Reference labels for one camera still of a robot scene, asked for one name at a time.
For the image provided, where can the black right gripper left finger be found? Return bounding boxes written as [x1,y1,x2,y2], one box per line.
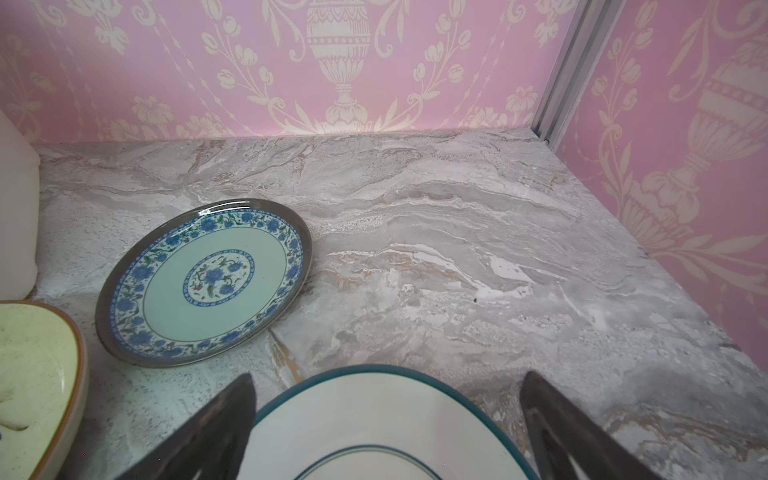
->
[120,373,256,479]

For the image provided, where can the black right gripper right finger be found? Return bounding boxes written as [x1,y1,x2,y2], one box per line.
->
[519,371,659,479]

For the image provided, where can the blue floral small plate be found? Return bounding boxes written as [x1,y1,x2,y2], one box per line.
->
[95,198,313,368]

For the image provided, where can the white plate green cloud emblem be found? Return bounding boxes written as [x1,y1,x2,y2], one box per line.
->
[238,364,537,479]

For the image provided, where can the cream plate with plant drawing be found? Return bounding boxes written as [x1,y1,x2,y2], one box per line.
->
[1,301,89,479]

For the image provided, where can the white plastic bin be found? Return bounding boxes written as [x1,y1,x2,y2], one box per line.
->
[0,115,40,300]

